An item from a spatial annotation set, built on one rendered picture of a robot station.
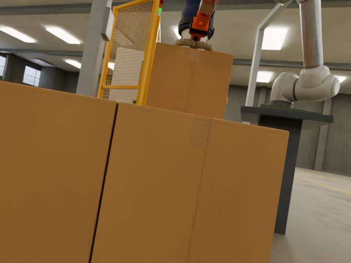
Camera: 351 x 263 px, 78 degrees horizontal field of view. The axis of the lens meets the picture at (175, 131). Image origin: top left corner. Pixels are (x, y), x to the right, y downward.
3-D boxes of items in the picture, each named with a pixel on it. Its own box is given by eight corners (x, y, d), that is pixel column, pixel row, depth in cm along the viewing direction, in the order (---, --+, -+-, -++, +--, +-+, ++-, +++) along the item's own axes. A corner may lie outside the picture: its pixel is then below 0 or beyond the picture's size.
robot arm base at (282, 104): (286, 117, 164) (288, 109, 164) (298, 111, 142) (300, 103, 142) (261, 112, 167) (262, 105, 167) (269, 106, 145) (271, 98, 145)
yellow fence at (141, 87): (82, 158, 292) (109, 6, 297) (89, 158, 300) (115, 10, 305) (127, 173, 242) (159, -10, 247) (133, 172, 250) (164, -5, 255)
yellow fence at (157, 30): (138, 157, 407) (157, 47, 413) (143, 157, 408) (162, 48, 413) (128, 166, 291) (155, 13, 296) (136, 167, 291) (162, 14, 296)
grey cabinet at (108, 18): (105, 40, 257) (109, 16, 258) (110, 42, 258) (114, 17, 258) (101, 33, 237) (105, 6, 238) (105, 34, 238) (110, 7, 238)
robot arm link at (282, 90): (276, 107, 164) (281, 79, 165) (301, 107, 149) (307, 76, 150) (264, 100, 155) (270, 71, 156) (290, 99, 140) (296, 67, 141)
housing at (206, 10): (197, 12, 98) (199, 2, 98) (212, 15, 98) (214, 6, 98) (200, 3, 91) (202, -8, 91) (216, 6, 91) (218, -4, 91)
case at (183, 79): (152, 125, 168) (161, 74, 169) (203, 134, 169) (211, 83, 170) (142, 119, 108) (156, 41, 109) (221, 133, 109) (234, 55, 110)
